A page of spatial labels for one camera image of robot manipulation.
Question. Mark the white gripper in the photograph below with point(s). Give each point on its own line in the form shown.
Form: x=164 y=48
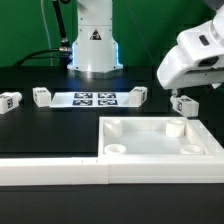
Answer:
x=197 y=59

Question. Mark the white sheet with fiducial tags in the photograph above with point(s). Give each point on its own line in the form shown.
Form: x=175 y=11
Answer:
x=91 y=100

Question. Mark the white square tabletop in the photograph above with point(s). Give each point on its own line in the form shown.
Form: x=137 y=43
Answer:
x=155 y=136

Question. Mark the white L-shaped obstacle fence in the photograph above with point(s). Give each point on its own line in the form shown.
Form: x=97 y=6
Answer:
x=112 y=169

